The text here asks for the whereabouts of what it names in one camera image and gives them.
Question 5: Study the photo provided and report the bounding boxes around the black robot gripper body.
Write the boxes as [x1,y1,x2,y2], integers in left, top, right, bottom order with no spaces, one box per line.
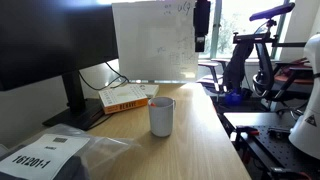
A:
[193,0,211,52]

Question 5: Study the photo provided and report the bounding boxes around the white ceramic mug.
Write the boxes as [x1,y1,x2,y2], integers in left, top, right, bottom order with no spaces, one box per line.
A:
[148,97,176,137]

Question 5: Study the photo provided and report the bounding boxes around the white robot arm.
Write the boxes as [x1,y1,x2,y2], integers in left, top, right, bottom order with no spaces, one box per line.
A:
[233,31,320,159]

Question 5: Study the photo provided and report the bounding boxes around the black perforated robot base table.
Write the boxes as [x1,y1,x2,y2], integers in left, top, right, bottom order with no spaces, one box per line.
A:
[223,112,320,180]

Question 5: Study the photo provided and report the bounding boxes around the white whiteboard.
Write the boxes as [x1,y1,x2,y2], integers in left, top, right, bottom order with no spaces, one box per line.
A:
[112,0,198,81]

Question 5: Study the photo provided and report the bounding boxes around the black office chair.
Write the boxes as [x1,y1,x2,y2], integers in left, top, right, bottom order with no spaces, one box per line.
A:
[198,2,314,104]

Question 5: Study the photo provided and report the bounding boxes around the blue object on floor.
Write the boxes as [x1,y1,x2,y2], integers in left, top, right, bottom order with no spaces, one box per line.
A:
[225,89,242,106]

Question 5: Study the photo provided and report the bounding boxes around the white lower book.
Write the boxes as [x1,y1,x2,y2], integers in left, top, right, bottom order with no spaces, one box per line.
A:
[138,83,159,99]

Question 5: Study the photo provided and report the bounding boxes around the orange spine white book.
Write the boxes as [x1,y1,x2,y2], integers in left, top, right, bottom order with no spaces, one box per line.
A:
[99,84,148,114]

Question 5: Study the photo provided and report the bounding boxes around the black orange clamp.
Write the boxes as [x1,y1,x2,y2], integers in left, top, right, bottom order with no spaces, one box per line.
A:
[236,126,260,136]

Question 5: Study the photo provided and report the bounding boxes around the black computer monitor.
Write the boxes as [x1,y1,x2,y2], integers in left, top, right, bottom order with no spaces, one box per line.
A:
[0,0,118,130]

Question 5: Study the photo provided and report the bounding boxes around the clear plastic bag with label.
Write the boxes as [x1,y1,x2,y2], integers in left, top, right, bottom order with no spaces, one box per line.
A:
[0,124,137,180]

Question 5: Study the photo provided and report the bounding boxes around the black monitor cable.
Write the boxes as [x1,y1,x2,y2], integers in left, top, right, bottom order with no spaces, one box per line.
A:
[78,61,130,92]

